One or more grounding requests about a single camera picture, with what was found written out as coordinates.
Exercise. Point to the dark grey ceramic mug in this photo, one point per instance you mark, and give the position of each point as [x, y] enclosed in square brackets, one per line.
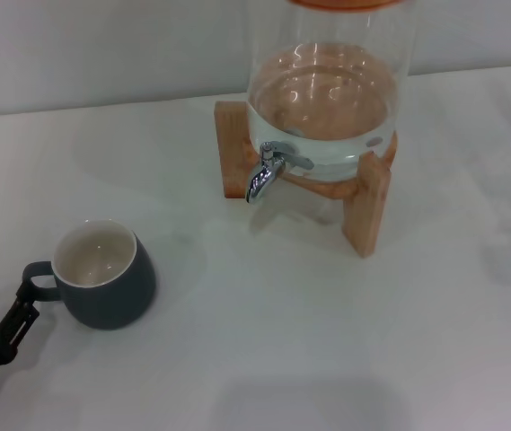
[111, 294]

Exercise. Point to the chrome dispenser faucet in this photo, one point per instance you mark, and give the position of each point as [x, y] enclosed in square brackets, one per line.
[261, 177]

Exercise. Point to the wooden dispenser stand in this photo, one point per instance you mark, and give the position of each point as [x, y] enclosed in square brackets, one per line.
[230, 148]

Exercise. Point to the glass water dispenser jar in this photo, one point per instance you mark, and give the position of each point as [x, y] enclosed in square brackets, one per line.
[327, 112]

